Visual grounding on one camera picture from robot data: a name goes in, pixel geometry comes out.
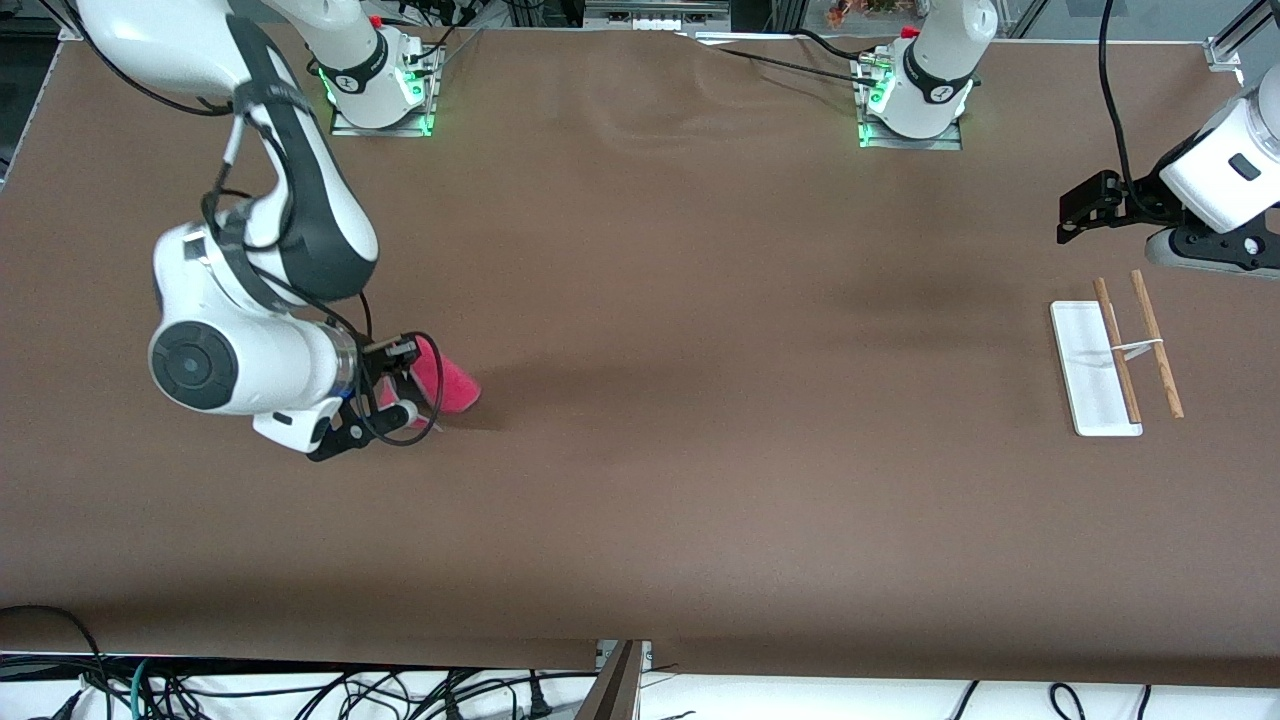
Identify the left gripper black mount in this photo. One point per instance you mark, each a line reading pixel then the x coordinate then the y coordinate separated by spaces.
pixel 1143 201

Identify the right gripper black mount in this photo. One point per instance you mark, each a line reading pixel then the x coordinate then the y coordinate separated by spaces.
pixel 372 372

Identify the pink microfibre towel grey edge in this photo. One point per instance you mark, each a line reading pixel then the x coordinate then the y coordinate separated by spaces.
pixel 455 385

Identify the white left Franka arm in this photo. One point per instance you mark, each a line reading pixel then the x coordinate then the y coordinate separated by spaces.
pixel 940 70

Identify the brown table cover mat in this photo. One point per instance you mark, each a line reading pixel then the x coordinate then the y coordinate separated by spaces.
pixel 640 400

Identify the white power strip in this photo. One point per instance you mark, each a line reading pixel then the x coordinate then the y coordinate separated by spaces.
pixel 655 15

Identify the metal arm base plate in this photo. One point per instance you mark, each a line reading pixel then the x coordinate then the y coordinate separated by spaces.
pixel 380 131
pixel 920 144

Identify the aluminium extrusion frame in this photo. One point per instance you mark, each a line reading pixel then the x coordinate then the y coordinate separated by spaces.
pixel 1235 40

